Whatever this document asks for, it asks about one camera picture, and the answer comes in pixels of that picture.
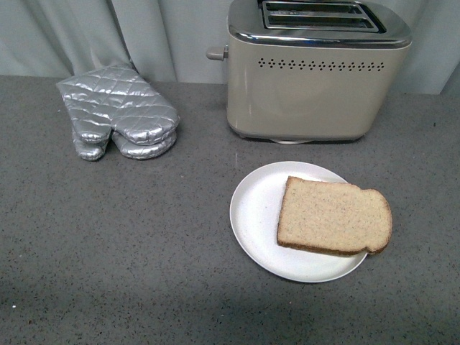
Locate white round plate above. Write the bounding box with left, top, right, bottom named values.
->
left=229, top=161, right=367, bottom=283

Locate brown bread slice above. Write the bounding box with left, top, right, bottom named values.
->
left=277, top=176, right=392, bottom=255

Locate beige toaster lever knob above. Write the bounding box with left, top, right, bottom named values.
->
left=206, top=45, right=229, bottom=61

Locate beige two-slot toaster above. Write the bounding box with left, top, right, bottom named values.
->
left=226, top=1, right=412, bottom=142

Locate upper silver quilted oven mitt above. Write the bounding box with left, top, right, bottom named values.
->
left=57, top=65, right=180, bottom=145

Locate silver quilted oven mitt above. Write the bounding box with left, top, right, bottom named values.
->
left=57, top=65, right=180, bottom=145
left=72, top=131, right=177, bottom=162

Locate lower silver quilted oven mitt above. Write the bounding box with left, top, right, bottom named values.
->
left=72, top=131, right=177, bottom=162

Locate grey curtain backdrop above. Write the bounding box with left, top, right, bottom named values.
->
left=1, top=1, right=459, bottom=96

